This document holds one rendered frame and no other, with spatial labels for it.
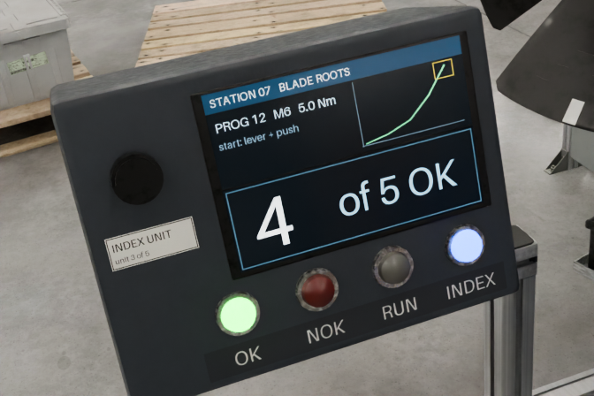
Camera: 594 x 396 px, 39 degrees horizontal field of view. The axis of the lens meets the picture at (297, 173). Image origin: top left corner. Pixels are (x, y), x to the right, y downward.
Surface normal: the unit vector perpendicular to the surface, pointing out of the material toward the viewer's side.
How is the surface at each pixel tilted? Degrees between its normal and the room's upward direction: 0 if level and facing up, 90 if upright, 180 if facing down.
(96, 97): 53
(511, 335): 90
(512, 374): 90
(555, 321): 0
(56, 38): 96
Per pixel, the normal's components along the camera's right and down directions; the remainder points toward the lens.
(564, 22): -0.41, -0.16
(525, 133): -0.11, -0.87
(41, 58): 0.44, 0.47
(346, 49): 0.29, 0.18
